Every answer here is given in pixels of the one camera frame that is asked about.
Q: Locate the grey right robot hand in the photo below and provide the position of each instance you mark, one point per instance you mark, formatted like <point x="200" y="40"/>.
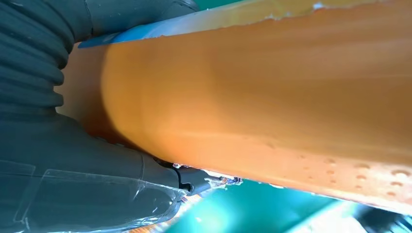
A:
<point x="80" y="180"/>

